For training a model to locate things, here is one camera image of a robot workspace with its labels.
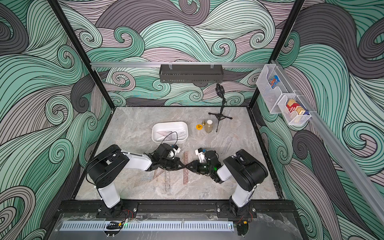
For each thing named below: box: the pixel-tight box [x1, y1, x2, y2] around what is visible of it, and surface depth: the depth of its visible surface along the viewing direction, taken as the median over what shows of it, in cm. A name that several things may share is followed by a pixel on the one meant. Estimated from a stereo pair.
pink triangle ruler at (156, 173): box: [151, 169, 164, 182], surface depth 87 cm
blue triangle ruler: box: [140, 174, 155, 184], surface depth 85 cm
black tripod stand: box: [208, 83, 233, 133], surface depth 99 cm
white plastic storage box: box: [151, 121, 189, 144], surface depth 105 cm
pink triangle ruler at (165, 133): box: [155, 130, 172, 136], surface depth 105 cm
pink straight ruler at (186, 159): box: [183, 151, 190, 185], surface depth 88 cm
